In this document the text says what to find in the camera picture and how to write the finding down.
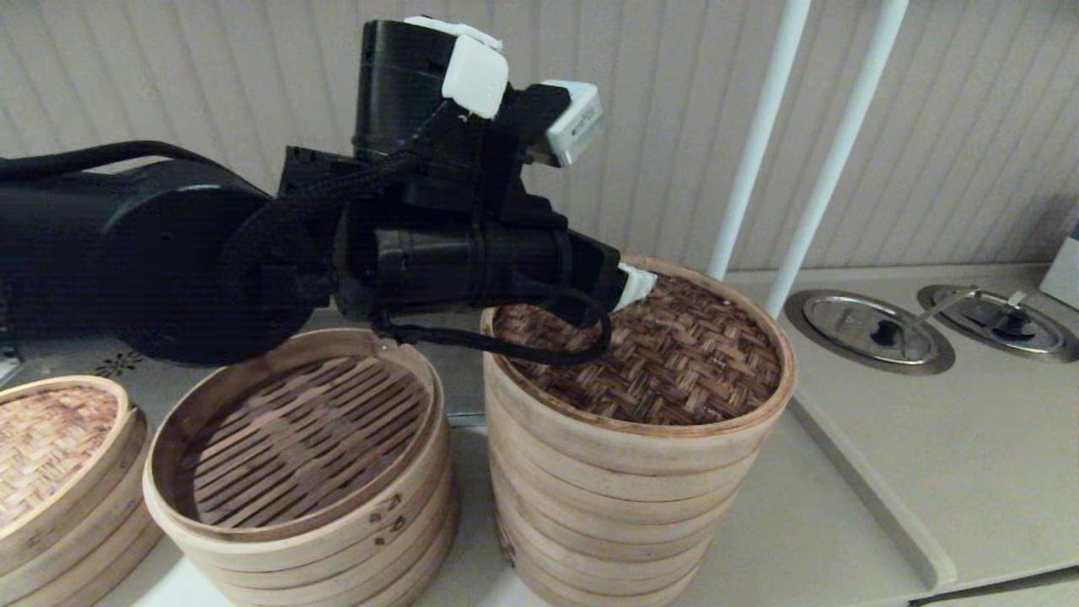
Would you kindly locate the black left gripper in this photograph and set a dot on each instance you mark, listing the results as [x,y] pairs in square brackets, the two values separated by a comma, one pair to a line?
[489,261]

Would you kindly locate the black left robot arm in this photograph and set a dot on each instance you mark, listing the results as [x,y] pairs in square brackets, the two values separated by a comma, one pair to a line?
[126,253]

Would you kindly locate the round steel lid black knob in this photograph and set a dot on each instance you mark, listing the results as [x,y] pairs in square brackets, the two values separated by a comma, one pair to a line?
[1028,337]
[860,324]

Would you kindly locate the bamboo steamer stack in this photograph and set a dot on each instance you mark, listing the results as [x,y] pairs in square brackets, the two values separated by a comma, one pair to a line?
[337,556]
[101,556]
[607,523]

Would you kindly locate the pale woven bamboo steamer lid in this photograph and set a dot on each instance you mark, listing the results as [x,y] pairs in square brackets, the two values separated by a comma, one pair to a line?
[42,447]

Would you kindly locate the white metal pole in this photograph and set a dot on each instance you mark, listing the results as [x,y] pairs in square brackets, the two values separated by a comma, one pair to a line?
[759,143]
[836,152]

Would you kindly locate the stainless steel drain panel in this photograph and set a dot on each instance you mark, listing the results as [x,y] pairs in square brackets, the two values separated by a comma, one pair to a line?
[459,375]

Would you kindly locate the white container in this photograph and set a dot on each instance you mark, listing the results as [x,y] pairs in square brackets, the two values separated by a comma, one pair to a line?
[1064,274]

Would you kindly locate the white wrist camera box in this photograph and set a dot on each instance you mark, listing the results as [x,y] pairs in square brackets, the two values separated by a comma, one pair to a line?
[577,122]

